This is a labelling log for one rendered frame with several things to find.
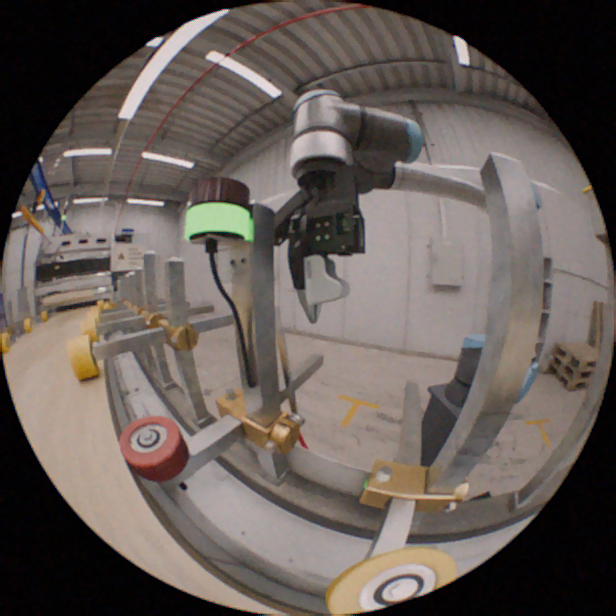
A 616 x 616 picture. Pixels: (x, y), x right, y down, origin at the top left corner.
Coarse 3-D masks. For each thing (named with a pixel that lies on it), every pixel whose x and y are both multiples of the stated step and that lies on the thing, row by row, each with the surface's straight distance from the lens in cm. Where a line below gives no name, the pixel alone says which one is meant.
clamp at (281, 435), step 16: (224, 400) 32; (240, 400) 31; (224, 416) 33; (240, 416) 28; (288, 416) 28; (256, 432) 27; (272, 432) 26; (288, 432) 26; (272, 448) 26; (288, 448) 28
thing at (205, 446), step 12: (312, 360) 45; (300, 372) 40; (312, 372) 44; (300, 384) 40; (228, 420) 30; (204, 432) 29; (216, 432) 28; (228, 432) 28; (240, 432) 30; (192, 444) 28; (204, 444) 27; (216, 444) 28; (228, 444) 29; (192, 456) 27; (204, 456) 28; (216, 456) 29; (192, 468) 28; (180, 480) 28
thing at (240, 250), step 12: (192, 240) 18; (204, 240) 17; (216, 240) 17; (228, 240) 17; (240, 240) 18; (216, 252) 17; (240, 252) 19; (240, 264) 19; (216, 276) 17; (228, 300) 18; (240, 324) 19; (240, 336) 19; (252, 384) 22
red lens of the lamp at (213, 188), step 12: (204, 180) 17; (216, 180) 17; (228, 180) 17; (192, 192) 18; (204, 192) 17; (216, 192) 16; (228, 192) 17; (240, 192) 17; (192, 204) 17; (240, 204) 17
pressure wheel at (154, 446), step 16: (160, 416) 26; (128, 432) 26; (144, 432) 24; (160, 432) 24; (176, 432) 23; (128, 448) 24; (144, 448) 24; (160, 448) 22; (176, 448) 22; (144, 464) 22; (160, 464) 22; (176, 464) 23; (160, 480) 24
